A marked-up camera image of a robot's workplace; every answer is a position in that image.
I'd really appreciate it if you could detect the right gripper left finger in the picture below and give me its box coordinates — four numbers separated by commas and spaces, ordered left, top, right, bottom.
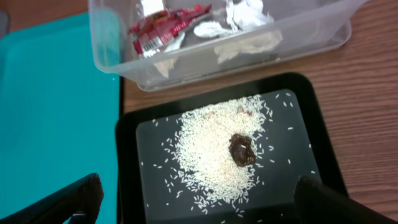
1, 173, 104, 224

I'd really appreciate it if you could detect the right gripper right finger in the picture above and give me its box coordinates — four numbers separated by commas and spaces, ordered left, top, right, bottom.
294, 176, 397, 224

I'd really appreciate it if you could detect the brown food scrap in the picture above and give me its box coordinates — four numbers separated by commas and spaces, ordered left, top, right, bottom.
228, 134, 256, 167

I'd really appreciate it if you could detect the white rice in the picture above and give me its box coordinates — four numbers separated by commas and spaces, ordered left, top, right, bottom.
168, 95, 272, 212

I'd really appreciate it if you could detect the red snack wrapper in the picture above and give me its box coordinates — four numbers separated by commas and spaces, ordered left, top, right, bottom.
128, 4, 212, 55

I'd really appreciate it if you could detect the white napkin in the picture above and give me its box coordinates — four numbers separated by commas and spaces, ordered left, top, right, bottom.
193, 0, 283, 63
139, 0, 185, 78

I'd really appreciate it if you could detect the teal plastic tray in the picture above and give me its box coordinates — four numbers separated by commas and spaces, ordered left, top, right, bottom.
1, 14, 119, 223

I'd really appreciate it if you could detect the black tray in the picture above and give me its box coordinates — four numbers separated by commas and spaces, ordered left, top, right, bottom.
116, 73, 347, 223

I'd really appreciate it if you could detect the clear plastic bin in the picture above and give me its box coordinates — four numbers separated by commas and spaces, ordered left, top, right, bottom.
88, 0, 362, 91

